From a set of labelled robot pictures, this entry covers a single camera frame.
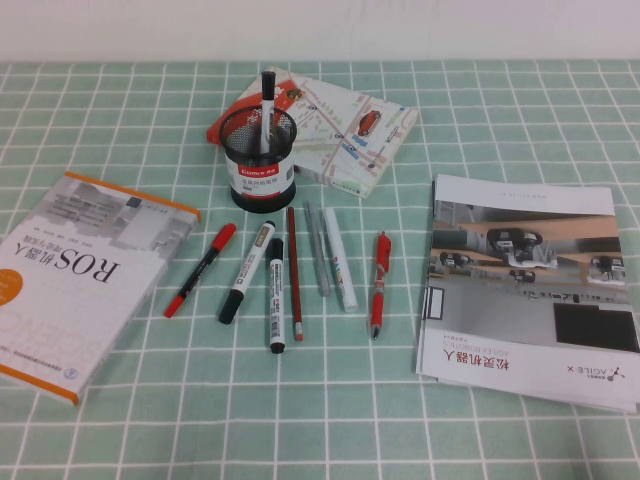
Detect white orange ROS book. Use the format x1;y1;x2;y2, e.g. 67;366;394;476
0;171;202;407

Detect white AgileX robotics brochure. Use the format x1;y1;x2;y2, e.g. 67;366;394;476
417;370;640;414
415;173;640;404

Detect black mesh pen holder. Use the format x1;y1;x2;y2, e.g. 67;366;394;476
218;104;298;212

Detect red pencil with eraser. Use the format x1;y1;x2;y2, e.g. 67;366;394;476
286;206;306;343

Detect red and black marker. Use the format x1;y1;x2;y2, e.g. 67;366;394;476
163;222;237;319

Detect white pen colourful print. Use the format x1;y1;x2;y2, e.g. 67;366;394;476
322;206;360;314

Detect grey pen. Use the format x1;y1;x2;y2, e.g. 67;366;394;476
303;200;332;299

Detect map-covered gift box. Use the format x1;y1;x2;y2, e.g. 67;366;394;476
206;66;419;200

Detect black white whiteboard marker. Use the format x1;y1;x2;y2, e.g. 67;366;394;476
264;237;287;355

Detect white marker brown label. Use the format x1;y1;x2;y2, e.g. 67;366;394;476
217;219;278;325

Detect red gel pen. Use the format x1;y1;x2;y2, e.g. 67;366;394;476
369;230;393;342

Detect black capped slim marker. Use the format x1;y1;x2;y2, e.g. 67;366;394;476
257;70;278;154

